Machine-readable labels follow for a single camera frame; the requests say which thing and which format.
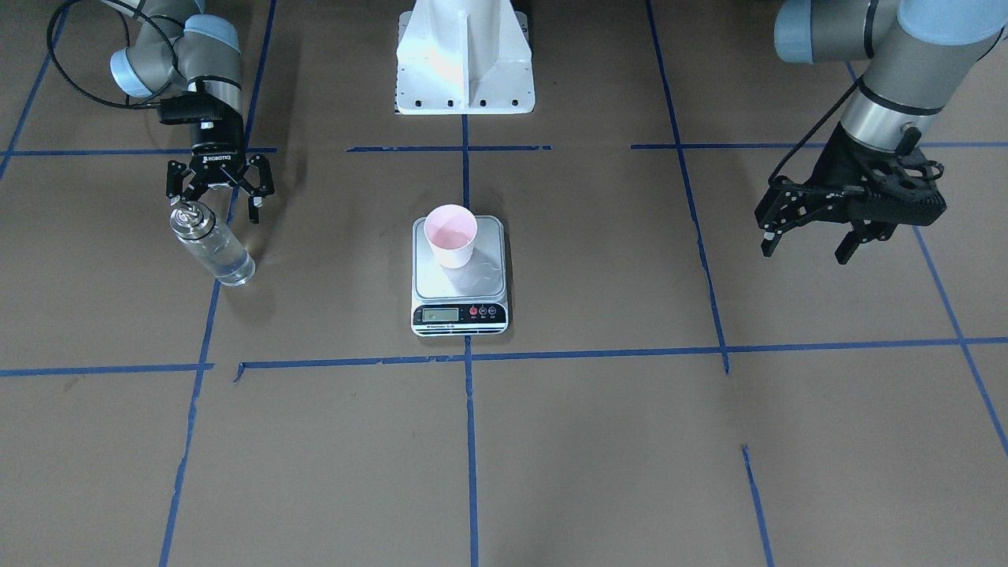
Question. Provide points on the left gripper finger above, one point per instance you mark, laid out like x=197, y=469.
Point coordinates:
x=862, y=232
x=772, y=234

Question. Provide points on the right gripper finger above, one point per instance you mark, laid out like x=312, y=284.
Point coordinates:
x=257, y=182
x=180, y=186

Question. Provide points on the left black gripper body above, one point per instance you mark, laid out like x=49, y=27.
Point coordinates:
x=828, y=176

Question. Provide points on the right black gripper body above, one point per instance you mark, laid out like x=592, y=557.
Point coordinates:
x=216, y=149

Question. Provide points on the glass sauce bottle steel cap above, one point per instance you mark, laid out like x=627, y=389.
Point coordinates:
x=212, y=243

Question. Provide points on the pink plastic cup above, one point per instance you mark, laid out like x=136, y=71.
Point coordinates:
x=451, y=232

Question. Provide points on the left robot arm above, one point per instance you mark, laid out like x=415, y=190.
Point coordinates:
x=918, y=54

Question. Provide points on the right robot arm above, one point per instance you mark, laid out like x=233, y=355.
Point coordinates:
x=186, y=65

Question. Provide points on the white digital kitchen scale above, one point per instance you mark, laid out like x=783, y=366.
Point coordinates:
x=469, y=301

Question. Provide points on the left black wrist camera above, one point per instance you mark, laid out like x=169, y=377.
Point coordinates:
x=900, y=186

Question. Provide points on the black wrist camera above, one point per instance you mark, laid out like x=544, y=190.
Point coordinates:
x=900, y=186
x=187, y=108

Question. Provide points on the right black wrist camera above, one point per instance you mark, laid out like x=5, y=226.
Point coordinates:
x=187, y=108

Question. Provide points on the white pedestal column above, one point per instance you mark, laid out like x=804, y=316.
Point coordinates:
x=465, y=58

